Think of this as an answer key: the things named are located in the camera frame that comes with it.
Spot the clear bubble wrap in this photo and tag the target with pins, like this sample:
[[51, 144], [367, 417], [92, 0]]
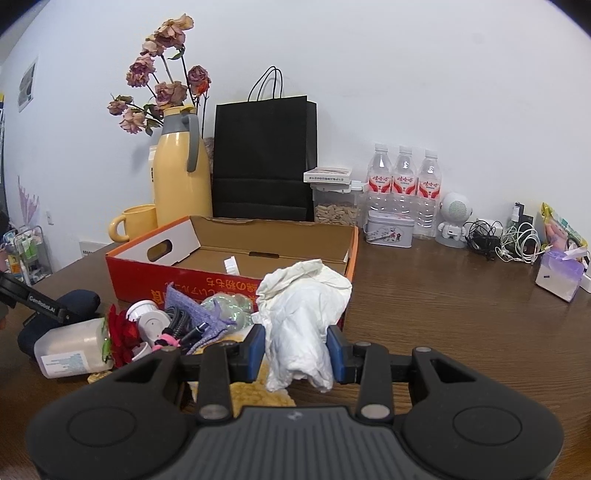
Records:
[[226, 311]]

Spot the black paper bag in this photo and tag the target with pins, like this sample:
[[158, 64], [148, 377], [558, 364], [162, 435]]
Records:
[[263, 152]]

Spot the purple woven pouch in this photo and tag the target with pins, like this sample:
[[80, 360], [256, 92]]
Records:
[[184, 300]]

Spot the red artificial rose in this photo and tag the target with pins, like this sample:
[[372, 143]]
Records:
[[123, 334]]

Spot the clear water bottle red label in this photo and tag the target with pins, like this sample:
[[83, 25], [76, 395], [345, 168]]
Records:
[[405, 184], [379, 184], [429, 187]]

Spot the dried pink roses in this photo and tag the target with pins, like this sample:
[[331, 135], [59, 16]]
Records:
[[167, 92]]

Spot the clear container of seeds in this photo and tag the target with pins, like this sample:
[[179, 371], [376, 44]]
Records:
[[334, 212]]

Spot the wall poster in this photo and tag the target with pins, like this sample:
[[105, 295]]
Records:
[[27, 85]]

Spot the yellow-green snack bag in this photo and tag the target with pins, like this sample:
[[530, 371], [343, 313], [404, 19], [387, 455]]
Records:
[[558, 230]]

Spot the white round device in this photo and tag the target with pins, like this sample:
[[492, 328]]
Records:
[[152, 327]]

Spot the yellow thermos jug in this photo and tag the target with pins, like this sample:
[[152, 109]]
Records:
[[178, 180]]

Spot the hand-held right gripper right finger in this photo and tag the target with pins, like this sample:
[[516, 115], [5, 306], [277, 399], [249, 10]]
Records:
[[334, 357]]

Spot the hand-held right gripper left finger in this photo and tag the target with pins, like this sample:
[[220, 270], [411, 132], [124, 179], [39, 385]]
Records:
[[257, 355]]

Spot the patterned packet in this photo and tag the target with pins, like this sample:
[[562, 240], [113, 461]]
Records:
[[208, 154]]

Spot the white plastic jar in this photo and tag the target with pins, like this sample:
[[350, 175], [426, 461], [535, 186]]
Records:
[[69, 346]]

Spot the red cardboard box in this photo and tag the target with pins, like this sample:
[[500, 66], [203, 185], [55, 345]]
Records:
[[134, 277]]

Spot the flat white card box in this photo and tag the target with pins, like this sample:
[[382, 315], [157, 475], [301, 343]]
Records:
[[328, 175]]

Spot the yellow plush toy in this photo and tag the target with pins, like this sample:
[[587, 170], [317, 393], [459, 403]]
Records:
[[249, 394]]

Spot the white printed tin box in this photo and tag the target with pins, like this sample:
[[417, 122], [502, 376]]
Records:
[[390, 233]]

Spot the purple wall decal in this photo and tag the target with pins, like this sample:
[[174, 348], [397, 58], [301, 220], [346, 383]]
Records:
[[27, 203]]

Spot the white wall socket plate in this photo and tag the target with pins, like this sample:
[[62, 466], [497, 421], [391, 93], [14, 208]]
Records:
[[90, 251]]

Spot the white carton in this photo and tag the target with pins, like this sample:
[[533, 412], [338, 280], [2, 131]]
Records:
[[153, 170]]

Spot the purple and white tissue pack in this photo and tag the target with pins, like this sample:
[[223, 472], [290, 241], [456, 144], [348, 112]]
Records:
[[558, 281]]

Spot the white power adapter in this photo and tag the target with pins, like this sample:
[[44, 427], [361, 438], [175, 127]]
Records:
[[586, 279]]

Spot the dark grey cabinet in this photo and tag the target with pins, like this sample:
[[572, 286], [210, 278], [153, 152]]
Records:
[[2, 138]]

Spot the yellow mug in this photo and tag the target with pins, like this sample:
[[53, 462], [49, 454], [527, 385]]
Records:
[[138, 221]]

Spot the white robot-shaped speaker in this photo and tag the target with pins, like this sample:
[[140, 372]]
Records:
[[453, 210]]

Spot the white ribbed bottle cap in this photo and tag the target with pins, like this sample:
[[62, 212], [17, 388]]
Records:
[[138, 309]]

